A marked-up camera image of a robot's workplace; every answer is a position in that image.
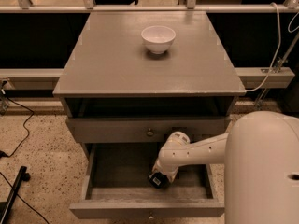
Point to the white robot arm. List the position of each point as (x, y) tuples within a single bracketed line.
[(260, 155)]

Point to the closed grey top drawer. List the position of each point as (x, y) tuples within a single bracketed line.
[(129, 130)]

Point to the brass top drawer knob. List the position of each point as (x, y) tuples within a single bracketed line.
[(150, 132)]

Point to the grey wooden drawer cabinet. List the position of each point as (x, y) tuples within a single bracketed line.
[(111, 74)]

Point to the open grey middle drawer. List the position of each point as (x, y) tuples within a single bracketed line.
[(117, 185)]

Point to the white ceramic bowl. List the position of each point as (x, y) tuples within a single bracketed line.
[(158, 39)]

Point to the black wheeled stand base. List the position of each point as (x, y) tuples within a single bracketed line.
[(5, 206)]

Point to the grey metal railing frame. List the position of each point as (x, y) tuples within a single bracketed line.
[(251, 78)]

